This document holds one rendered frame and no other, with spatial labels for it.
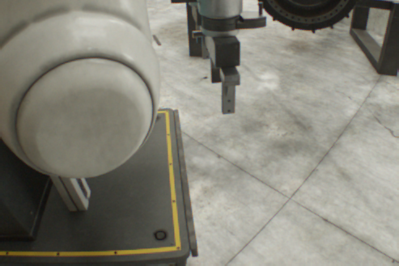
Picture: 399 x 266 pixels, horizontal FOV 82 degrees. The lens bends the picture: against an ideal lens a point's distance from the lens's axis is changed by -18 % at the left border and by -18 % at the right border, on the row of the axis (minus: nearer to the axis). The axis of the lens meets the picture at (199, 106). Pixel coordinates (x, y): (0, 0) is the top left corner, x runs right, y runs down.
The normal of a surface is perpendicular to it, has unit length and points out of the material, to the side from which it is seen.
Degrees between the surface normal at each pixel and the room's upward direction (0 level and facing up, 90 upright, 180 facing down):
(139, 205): 0
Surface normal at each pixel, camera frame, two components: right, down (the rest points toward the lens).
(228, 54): 0.13, 0.55
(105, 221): -0.05, -0.83
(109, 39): 0.69, -0.25
